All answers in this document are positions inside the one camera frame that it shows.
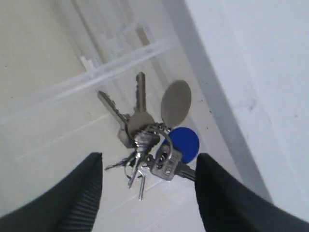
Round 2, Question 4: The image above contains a key bunch with blue fob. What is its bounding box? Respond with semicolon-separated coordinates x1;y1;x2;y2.
98;72;199;201

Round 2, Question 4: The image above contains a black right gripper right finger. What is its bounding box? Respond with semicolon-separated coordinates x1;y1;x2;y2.
195;153;309;232

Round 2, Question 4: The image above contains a white translucent drawer cabinet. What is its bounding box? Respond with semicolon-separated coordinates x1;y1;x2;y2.
58;0;309;218

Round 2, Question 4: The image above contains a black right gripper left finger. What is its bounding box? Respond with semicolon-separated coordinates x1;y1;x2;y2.
0;152;103;232

